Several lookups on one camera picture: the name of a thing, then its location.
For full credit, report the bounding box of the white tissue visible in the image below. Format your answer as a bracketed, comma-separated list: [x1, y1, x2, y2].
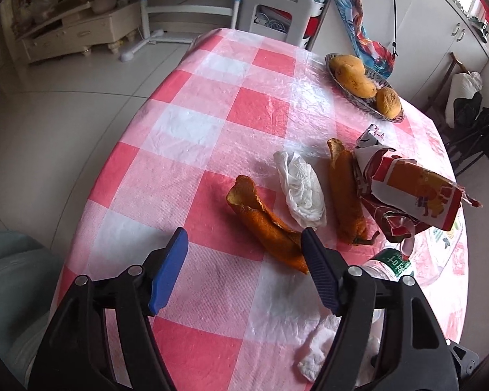
[296, 312, 383, 383]
[274, 151, 327, 229]

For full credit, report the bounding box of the yellow mango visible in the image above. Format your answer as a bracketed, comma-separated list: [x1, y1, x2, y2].
[329, 55, 366, 74]
[375, 87, 402, 119]
[335, 66, 377, 99]

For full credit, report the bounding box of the yellow mango middle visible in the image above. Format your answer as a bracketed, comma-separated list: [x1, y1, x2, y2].
[335, 66, 377, 99]

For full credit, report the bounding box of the black folding chair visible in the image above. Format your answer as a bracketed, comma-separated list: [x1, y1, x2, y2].
[422, 52, 489, 176]

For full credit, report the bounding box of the white plastic stool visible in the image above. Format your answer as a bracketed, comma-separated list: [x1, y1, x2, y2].
[237, 0, 325, 48]

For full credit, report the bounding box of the light green chair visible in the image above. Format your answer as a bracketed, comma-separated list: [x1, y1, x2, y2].
[0, 231, 62, 386]

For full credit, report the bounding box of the woven fruit basket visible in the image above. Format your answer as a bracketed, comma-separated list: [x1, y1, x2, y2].
[325, 53, 404, 123]

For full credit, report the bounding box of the clear plastic fruit container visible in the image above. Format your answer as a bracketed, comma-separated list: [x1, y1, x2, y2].
[411, 208, 466, 286]

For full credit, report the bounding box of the pink checkered tablecloth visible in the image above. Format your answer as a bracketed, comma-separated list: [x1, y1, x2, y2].
[50, 26, 470, 391]

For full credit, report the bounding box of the red snack bag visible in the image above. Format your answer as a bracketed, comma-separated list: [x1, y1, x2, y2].
[353, 123, 482, 259]

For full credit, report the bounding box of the clear water bottle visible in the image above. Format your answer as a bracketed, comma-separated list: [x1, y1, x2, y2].
[360, 247, 413, 327]

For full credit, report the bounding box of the white cabinet row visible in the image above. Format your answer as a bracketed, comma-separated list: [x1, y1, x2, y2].
[309, 0, 489, 111]

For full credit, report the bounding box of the cream TV cabinet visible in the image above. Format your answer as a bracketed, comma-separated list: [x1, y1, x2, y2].
[17, 3, 141, 64]

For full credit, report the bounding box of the yellow mango right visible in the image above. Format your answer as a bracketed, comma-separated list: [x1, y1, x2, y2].
[375, 87, 402, 119]

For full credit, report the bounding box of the orange mango peel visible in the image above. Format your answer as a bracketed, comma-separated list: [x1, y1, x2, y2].
[226, 175, 309, 274]
[327, 138, 380, 245]

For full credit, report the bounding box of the yellow mango left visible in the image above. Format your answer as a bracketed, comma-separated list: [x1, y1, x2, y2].
[329, 55, 366, 74]

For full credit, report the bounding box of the colourful hanging bag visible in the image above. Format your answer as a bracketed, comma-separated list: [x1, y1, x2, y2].
[334, 0, 398, 79]

